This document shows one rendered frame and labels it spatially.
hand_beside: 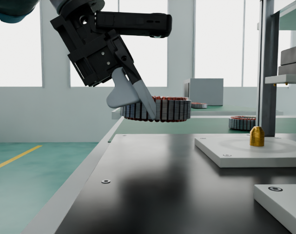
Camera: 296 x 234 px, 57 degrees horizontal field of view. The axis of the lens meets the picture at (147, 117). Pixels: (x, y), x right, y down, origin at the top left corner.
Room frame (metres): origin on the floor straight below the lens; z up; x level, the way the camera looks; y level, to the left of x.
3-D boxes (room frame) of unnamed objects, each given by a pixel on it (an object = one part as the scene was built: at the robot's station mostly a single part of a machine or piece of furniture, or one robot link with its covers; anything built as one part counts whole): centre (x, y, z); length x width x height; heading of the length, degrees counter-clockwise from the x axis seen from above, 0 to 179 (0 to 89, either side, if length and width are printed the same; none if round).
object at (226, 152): (0.38, -0.16, 0.78); 0.15 x 0.15 x 0.01; 1
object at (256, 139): (0.38, -0.16, 0.80); 0.02 x 0.02 x 0.03
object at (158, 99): (0.43, -0.01, 0.83); 0.11 x 0.11 x 0.04
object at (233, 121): (0.81, -0.30, 0.77); 0.11 x 0.11 x 0.04
